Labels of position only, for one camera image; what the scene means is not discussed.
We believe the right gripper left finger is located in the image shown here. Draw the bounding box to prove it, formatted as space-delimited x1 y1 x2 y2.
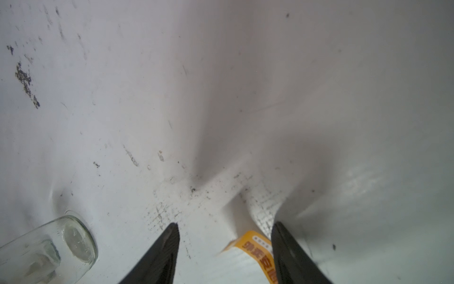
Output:
120 222 180 284

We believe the square glass bottle with cork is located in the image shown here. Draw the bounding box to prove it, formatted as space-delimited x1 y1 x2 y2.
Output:
1 215 98 284

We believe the orange peeled label strip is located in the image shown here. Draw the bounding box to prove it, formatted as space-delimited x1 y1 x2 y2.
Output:
221 230 279 284

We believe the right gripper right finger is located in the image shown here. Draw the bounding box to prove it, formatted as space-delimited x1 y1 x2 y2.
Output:
271 221 332 284

